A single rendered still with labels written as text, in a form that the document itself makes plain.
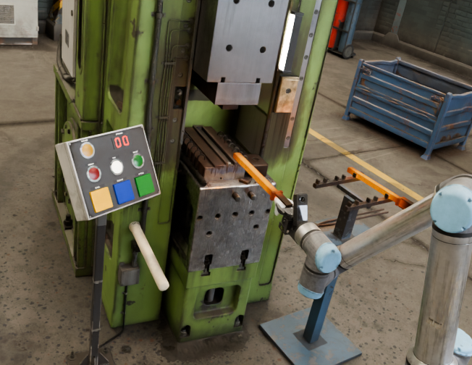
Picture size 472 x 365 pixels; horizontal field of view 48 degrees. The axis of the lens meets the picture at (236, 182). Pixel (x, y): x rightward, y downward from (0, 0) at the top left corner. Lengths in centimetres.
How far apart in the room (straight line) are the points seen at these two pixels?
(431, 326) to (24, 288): 217
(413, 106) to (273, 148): 349
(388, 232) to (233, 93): 87
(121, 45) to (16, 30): 493
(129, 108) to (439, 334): 141
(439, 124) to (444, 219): 429
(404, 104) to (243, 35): 399
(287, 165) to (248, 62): 70
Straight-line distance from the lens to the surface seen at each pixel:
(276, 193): 200
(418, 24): 1113
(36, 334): 288
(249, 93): 225
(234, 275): 266
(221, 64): 215
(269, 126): 253
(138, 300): 281
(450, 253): 157
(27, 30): 745
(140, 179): 204
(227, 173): 237
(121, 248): 258
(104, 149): 198
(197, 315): 278
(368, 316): 334
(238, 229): 249
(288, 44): 239
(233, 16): 212
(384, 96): 611
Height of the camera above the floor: 200
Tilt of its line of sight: 27 degrees down
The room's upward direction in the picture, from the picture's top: 10 degrees clockwise
